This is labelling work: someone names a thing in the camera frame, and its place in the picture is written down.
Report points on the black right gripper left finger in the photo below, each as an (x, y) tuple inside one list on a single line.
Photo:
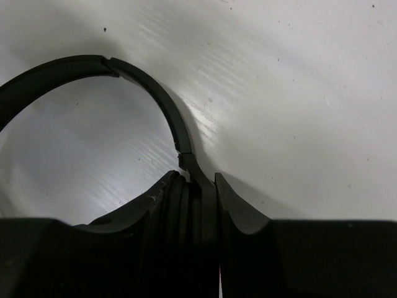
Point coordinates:
[(49, 258)]

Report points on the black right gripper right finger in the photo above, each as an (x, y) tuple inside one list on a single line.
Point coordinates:
[(263, 257)]

